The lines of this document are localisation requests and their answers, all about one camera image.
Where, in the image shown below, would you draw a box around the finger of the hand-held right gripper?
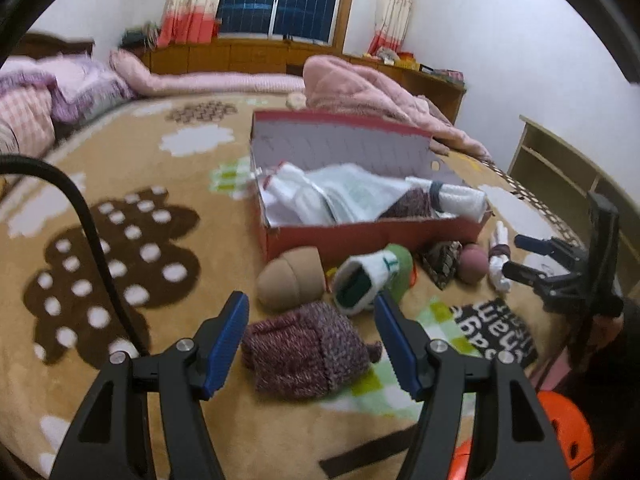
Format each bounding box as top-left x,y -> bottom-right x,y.
501,261 -> 560,293
514,234 -> 587,267

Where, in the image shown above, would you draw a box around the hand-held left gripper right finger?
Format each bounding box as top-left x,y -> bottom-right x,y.
374,290 -> 573,480

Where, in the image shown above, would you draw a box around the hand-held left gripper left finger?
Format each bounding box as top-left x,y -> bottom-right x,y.
50,290 -> 251,480

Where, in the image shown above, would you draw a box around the white waffle sock maroon cuff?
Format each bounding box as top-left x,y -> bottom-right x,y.
487,220 -> 514,293

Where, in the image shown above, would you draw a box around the mauve sock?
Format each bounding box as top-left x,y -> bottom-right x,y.
459,243 -> 488,283

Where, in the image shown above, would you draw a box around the maroon knit sock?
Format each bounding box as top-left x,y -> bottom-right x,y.
241,302 -> 382,401
377,187 -> 436,221

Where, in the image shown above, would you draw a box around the white and green sock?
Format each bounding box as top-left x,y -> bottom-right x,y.
332,242 -> 415,317

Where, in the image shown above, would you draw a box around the dark patterned sock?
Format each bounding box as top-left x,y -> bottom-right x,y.
419,240 -> 463,291

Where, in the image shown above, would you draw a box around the tan sock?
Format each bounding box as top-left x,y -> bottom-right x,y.
257,247 -> 326,316

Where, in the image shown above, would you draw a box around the red cardboard box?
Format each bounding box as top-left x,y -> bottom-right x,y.
248,109 -> 493,266

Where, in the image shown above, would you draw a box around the white knit glove red trim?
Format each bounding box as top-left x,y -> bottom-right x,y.
307,166 -> 413,222

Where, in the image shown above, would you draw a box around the white sock red trim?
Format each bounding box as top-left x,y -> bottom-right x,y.
260,162 -> 333,225

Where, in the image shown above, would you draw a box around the person's right forearm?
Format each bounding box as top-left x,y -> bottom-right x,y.
570,305 -> 640,466

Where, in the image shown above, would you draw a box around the person's right hand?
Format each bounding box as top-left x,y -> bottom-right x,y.
590,317 -> 628,366

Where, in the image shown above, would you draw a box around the wooden shelf unit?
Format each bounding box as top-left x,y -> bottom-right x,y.
507,115 -> 640,281

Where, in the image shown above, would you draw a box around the orange plastic ball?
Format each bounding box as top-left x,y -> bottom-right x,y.
447,390 -> 596,480

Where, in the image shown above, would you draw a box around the colourful stack of books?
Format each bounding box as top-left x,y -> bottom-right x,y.
417,62 -> 466,86

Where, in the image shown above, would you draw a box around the pink fleece blanket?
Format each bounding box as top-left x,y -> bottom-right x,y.
302,55 -> 496,163

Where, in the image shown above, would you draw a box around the tan printed bed blanket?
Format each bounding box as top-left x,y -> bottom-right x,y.
0,87 -> 601,480

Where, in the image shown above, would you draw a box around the small items on cabinet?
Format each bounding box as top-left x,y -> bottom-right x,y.
367,47 -> 416,68

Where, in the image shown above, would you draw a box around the floral curtain with orange hem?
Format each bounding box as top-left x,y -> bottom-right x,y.
157,0 -> 231,46
367,0 -> 418,58

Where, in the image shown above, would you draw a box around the wooden window cabinet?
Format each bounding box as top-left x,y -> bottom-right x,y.
120,35 -> 468,126

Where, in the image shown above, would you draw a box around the pile of dark clothes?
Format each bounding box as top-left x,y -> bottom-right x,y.
120,20 -> 161,51

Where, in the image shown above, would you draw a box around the wooden headboard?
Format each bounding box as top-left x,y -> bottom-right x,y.
10,32 -> 96,61

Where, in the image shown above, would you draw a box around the black cable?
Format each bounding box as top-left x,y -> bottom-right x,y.
0,156 -> 151,358

